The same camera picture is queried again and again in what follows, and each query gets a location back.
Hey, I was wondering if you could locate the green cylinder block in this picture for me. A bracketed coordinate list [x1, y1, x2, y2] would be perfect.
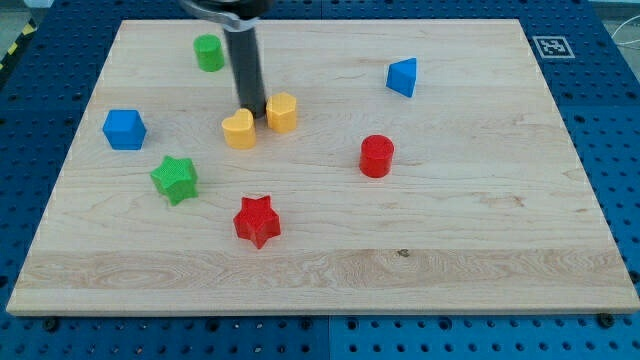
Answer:
[193, 34, 224, 72]

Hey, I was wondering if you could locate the blue triangle block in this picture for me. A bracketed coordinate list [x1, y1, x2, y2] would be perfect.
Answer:
[386, 58, 417, 98]

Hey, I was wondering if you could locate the white cable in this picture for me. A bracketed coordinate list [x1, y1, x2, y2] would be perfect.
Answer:
[610, 13, 640, 51]

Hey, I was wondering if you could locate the red star block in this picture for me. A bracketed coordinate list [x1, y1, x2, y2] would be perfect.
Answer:
[233, 195, 281, 249]

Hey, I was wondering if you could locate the green star block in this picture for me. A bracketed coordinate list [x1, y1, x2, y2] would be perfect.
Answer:
[150, 155, 198, 206]

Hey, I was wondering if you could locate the yellow black hazard tape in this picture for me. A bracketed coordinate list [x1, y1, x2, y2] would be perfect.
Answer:
[1, 18, 38, 72]

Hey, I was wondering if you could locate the white fiducial marker tag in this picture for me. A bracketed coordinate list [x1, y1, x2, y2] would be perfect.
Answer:
[532, 35, 575, 59]

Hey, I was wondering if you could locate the yellow hexagon block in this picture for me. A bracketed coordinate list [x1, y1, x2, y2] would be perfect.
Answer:
[266, 92, 297, 133]

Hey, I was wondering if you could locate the blue cube block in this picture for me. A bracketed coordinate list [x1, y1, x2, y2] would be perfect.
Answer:
[102, 109, 146, 150]

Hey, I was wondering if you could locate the yellow heart block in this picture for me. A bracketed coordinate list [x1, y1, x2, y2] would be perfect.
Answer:
[221, 108, 256, 150]

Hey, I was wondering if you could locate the red cylinder block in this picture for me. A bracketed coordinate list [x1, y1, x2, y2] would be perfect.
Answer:
[359, 134, 395, 178]

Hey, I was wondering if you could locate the wooden board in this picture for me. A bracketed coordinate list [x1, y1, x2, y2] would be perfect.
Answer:
[7, 19, 639, 317]

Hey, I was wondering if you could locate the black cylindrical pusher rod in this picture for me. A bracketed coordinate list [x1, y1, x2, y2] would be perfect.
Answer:
[224, 28, 266, 119]

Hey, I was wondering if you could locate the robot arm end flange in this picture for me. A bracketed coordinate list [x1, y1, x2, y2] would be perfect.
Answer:
[178, 0, 274, 32]

